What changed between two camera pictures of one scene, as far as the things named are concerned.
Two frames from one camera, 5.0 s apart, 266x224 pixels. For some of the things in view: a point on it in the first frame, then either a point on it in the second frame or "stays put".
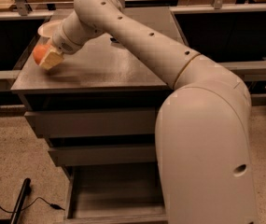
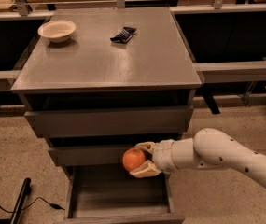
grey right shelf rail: [256, 70] stays put
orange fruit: [39, 52] -> [133, 158]
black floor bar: [25, 190] stays put
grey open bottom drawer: [129, 193] stays put
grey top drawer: [109, 122] stays put
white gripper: [60, 42] -> [163, 155]
